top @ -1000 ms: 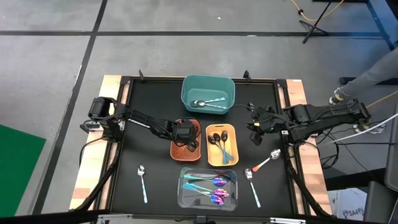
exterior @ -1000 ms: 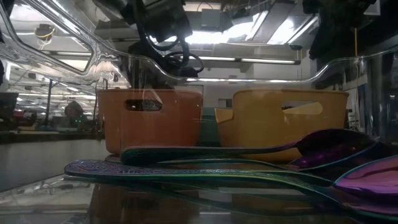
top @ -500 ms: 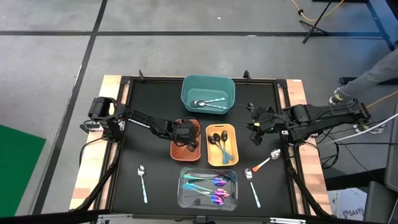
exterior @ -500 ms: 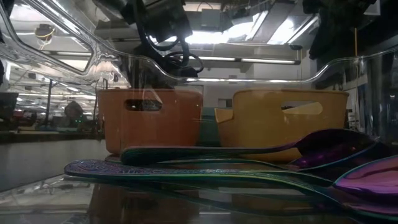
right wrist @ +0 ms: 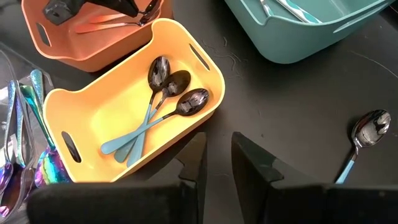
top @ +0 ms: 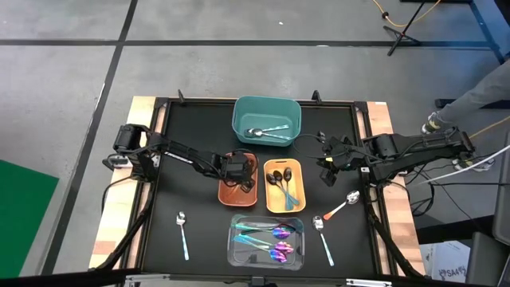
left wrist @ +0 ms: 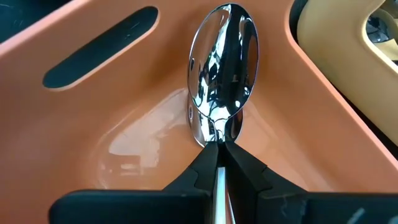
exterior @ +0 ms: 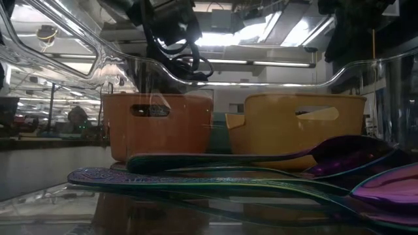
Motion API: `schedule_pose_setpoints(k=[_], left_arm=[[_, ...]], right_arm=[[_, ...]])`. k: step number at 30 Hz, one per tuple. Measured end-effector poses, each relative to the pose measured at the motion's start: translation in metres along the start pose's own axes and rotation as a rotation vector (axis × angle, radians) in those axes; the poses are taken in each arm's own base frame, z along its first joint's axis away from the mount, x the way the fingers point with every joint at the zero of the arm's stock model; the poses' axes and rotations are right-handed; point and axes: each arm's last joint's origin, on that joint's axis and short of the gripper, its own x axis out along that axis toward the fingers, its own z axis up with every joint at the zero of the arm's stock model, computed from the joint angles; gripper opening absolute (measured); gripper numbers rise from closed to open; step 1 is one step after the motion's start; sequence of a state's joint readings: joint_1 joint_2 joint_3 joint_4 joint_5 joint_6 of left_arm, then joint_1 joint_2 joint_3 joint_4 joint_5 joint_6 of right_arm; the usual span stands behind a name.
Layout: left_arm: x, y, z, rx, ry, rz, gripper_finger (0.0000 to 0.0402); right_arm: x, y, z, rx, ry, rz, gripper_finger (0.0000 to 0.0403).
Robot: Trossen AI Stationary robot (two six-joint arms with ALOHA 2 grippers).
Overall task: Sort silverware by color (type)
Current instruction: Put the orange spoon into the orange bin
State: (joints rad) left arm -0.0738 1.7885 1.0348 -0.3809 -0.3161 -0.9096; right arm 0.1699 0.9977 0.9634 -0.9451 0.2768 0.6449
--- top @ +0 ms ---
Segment yellow plastic bin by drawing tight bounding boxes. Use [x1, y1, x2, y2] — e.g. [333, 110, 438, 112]
[263, 158, 307, 214]

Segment white cable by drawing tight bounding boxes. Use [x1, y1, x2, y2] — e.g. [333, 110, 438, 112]
[414, 145, 510, 185]

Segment black spoon teal handle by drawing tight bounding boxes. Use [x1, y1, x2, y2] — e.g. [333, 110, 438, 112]
[273, 169, 294, 211]
[282, 167, 300, 207]
[265, 172, 296, 211]

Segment black table frame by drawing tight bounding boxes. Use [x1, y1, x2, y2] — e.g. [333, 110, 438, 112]
[119, 96, 399, 282]

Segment silver spoon teal patterned handle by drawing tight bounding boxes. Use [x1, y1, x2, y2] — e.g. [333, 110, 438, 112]
[176, 210, 190, 262]
[249, 124, 291, 137]
[312, 215, 335, 267]
[243, 128, 292, 141]

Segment clear plastic bin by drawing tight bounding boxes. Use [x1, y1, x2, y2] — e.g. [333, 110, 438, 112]
[226, 214, 306, 271]

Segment person leg and shoe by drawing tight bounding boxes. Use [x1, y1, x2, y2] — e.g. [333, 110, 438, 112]
[421, 59, 510, 173]

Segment black arm base cable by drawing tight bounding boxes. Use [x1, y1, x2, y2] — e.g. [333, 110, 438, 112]
[101, 175, 140, 216]

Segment orange plastic bin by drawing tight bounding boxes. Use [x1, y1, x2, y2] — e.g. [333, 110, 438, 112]
[217, 152, 259, 208]

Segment yellow floor cable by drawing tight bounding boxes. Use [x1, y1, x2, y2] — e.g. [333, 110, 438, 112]
[372, 0, 442, 29]
[469, 117, 510, 140]

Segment green floor mat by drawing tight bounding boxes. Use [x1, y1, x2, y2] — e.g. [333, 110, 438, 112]
[0, 159, 60, 280]

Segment black desk frame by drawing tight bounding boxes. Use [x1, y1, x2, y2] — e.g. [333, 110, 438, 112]
[400, 0, 510, 109]

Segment dark grey chair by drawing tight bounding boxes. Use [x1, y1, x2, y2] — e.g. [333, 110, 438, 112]
[465, 131, 510, 287]

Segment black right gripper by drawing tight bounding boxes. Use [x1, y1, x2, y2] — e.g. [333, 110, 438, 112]
[316, 133, 364, 187]

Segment teal plastic bin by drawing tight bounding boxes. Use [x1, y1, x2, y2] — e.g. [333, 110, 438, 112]
[231, 95, 303, 147]

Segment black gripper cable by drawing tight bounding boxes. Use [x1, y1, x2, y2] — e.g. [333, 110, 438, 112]
[292, 133, 326, 160]

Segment black floor stand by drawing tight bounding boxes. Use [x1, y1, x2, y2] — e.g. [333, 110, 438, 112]
[382, 0, 428, 57]

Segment silver spoon orange handle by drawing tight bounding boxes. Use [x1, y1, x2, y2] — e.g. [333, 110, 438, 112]
[222, 185, 250, 206]
[322, 190, 361, 222]

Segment white cardboard box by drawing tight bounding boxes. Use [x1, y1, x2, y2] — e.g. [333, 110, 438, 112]
[420, 240, 472, 285]

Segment iridescent rainbow spoon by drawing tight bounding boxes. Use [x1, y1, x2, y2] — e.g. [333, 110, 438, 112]
[233, 222, 296, 240]
[238, 241, 288, 263]
[233, 234, 295, 255]

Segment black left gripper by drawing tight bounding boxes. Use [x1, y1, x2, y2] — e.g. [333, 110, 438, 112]
[213, 150, 258, 195]

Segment black floor cables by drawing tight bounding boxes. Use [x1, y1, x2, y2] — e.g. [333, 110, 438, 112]
[398, 171, 499, 224]

